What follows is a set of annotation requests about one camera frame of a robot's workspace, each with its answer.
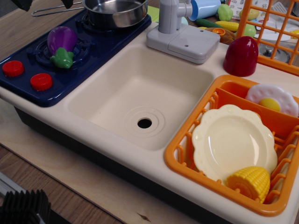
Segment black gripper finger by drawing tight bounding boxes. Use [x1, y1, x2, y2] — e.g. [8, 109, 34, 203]
[61, 0, 73, 9]
[16, 0, 33, 12]

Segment purple toy eggplant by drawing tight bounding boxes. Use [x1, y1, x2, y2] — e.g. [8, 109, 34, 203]
[47, 26, 78, 69]

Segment red stove knob left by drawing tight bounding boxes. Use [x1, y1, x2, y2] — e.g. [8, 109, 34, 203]
[2, 60, 25, 77]

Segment red stove knob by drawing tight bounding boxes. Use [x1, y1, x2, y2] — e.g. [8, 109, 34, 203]
[30, 73, 53, 91]
[2, 60, 25, 77]

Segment dark blue toy stove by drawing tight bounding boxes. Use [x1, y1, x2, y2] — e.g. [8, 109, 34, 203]
[0, 10, 151, 107]

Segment red stove knob right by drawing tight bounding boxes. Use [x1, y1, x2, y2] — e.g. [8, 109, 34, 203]
[30, 73, 53, 91]

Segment cream toy sink unit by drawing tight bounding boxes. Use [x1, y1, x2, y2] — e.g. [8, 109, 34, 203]
[0, 32, 299, 224]

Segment grey toy faucet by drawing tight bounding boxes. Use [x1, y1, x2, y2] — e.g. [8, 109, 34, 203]
[146, 0, 220, 64]

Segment light blue plastic cup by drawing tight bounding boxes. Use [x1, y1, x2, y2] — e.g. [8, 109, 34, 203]
[188, 0, 221, 21]

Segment dark green toy cucumber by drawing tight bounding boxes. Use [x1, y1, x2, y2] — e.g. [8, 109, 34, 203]
[195, 19, 222, 28]

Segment small orange toy cup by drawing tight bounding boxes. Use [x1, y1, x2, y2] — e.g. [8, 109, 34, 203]
[212, 28, 226, 37]

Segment light green toy vegetable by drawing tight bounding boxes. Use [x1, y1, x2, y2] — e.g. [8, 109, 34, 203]
[217, 4, 233, 21]

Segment yellow toy corn cob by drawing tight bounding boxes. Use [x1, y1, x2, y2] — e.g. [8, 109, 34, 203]
[215, 21, 239, 32]

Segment dark red plastic cup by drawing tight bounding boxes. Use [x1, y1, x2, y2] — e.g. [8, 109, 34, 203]
[223, 36, 259, 77]

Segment green toy apple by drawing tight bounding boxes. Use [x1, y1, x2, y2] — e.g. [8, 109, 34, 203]
[243, 24, 256, 37]

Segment orange dish rack basket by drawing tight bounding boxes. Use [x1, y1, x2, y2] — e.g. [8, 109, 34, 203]
[164, 75, 299, 217]

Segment black ribbed object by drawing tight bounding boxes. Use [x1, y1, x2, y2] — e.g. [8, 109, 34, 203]
[0, 190, 51, 224]

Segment orange plastic grid rack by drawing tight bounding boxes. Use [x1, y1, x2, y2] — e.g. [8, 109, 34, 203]
[229, 0, 299, 76]

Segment cream scalloped toy plate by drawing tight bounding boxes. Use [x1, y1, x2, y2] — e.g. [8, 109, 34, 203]
[192, 105, 278, 182]

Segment steel pot lid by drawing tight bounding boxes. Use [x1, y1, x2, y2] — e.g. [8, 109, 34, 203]
[259, 44, 290, 63]

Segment toy fried egg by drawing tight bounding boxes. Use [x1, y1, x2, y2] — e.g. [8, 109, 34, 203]
[245, 84, 299, 117]

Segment yellow toy corn half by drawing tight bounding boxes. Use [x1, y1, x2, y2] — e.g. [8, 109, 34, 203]
[226, 166, 270, 203]

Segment steel pan with wire handle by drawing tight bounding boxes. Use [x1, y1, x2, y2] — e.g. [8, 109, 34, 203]
[31, 0, 148, 29]

